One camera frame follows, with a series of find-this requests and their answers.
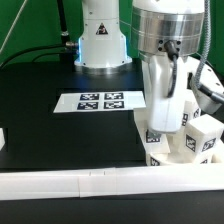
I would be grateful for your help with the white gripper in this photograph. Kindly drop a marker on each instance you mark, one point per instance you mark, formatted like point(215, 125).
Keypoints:
point(164, 113)

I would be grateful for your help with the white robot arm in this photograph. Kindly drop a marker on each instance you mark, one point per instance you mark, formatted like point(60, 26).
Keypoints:
point(165, 33)

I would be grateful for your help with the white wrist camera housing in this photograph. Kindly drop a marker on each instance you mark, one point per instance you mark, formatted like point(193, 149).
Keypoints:
point(210, 94)

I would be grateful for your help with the white front wall bar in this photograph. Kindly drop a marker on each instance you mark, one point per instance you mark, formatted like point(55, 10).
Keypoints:
point(111, 182)

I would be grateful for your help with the white marker base plate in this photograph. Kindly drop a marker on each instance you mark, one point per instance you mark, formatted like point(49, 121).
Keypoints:
point(99, 101)

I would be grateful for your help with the black vertical post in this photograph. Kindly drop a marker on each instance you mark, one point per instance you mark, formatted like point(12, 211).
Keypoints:
point(68, 56)

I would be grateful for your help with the white left wall piece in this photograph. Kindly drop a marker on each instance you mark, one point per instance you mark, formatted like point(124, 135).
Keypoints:
point(2, 139)

